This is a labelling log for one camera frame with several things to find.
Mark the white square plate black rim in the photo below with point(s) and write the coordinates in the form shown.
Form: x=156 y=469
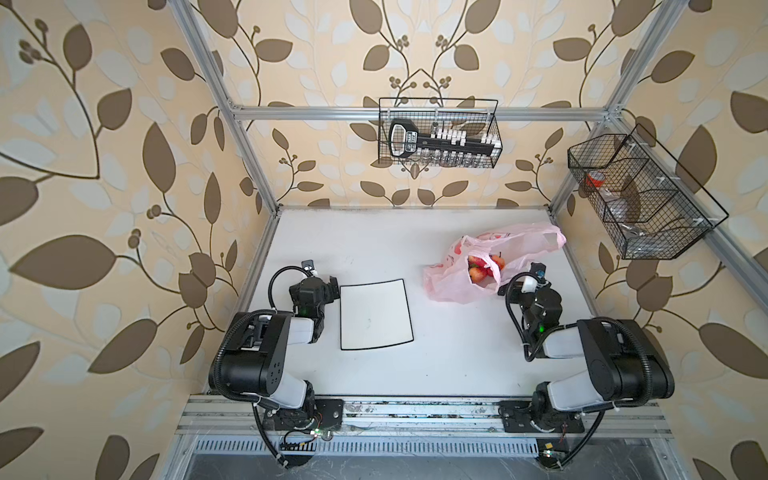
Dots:
x=375 y=316

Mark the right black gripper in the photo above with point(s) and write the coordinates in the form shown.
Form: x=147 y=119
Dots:
x=517 y=285

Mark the right black wire basket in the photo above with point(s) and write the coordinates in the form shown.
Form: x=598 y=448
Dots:
x=668 y=200

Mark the pink plastic bag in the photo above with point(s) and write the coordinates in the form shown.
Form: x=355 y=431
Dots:
x=519 y=245

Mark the black wire basket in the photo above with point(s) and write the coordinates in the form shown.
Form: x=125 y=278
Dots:
x=475 y=116
x=668 y=200

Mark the clear bottle red cap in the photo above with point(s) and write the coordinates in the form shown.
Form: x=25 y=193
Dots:
x=612 y=206

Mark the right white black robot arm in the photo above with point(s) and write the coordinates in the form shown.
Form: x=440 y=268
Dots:
x=623 y=368

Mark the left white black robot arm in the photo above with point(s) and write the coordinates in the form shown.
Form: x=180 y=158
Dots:
x=250 y=364

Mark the back black wire basket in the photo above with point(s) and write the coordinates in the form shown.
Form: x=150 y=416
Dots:
x=475 y=116

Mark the black test tube rack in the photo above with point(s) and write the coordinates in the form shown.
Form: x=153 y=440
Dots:
x=405 y=141

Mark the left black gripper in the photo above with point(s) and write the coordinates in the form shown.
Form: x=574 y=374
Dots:
x=327 y=288

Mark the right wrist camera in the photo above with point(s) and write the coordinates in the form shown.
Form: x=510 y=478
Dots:
x=535 y=278

